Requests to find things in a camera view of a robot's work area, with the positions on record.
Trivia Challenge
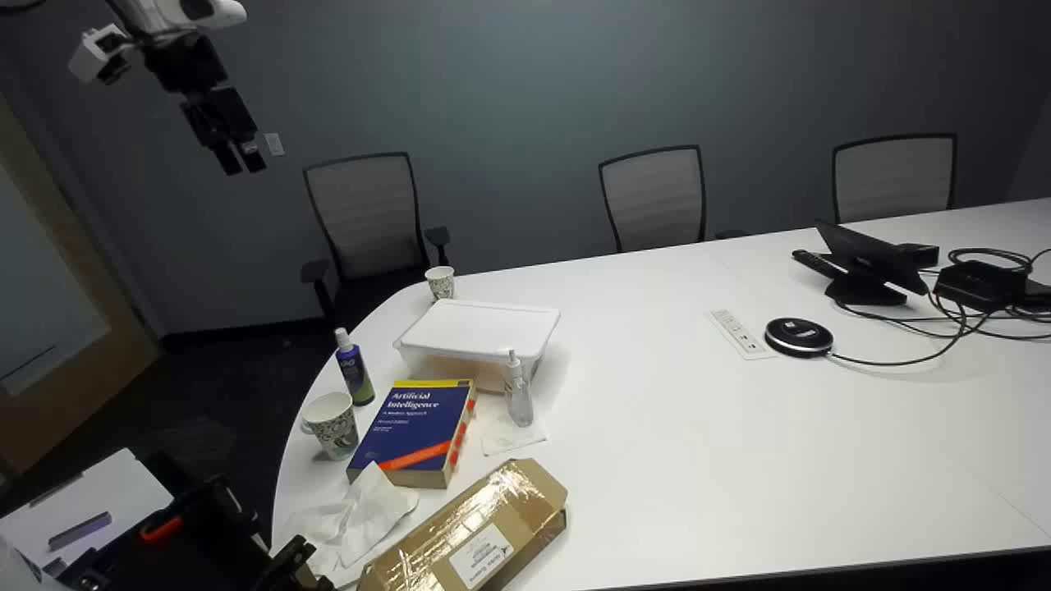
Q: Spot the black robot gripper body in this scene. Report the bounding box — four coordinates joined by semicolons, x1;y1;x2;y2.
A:
144;36;226;95

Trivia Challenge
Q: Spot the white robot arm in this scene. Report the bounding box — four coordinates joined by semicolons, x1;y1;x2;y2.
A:
104;0;266;172

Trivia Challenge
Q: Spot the small clear bottle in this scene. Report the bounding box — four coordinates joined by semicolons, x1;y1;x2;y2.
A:
511;351;536;425

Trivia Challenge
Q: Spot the left mesh office chair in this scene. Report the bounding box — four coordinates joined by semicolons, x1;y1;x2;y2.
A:
300;151;451;323

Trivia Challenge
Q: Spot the mesh office chair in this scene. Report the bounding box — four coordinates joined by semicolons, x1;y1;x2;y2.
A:
598;144;708;250
832;132;958;222
300;151;451;323

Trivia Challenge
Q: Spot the patterned paper cup far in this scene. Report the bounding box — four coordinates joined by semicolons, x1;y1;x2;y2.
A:
424;267;456;297

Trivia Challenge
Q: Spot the patterned paper cup near edge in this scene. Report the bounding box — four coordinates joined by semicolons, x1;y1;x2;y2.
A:
305;391;359;456

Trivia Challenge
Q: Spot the white lidded plastic container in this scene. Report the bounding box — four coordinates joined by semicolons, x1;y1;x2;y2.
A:
397;297;563;391

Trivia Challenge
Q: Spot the blue orange textbook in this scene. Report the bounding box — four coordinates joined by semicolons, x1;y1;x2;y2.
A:
347;378;476;489

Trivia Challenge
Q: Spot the clear plastic bag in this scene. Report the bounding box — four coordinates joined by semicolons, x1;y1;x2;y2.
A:
305;461;420;570

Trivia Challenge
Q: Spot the white paper clipboard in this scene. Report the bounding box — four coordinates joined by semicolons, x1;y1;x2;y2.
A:
0;446;176;566

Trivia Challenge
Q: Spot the orange black clamp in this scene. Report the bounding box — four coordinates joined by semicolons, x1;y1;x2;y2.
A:
137;512;184;547

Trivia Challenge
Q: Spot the middle mesh office chair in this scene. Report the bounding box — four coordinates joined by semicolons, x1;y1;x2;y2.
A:
598;144;708;250

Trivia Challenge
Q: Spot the brown cardboard package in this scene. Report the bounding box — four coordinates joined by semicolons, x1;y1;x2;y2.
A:
359;459;567;591

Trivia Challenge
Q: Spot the white remote control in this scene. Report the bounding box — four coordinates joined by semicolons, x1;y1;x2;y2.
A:
709;308;766;356

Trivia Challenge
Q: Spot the round black speakerphone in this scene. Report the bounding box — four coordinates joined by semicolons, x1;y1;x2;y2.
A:
766;314;835;356

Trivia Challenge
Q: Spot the right mesh office chair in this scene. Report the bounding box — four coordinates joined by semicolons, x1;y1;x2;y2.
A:
832;132;958;222

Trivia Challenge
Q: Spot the black conference phone device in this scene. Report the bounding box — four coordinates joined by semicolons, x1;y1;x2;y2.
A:
791;222;940;304

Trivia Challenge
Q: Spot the black power adapter box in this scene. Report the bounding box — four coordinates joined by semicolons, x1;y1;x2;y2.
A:
932;246;1051;311

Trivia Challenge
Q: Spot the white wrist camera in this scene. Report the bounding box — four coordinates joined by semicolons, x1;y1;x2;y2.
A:
66;23;134;86

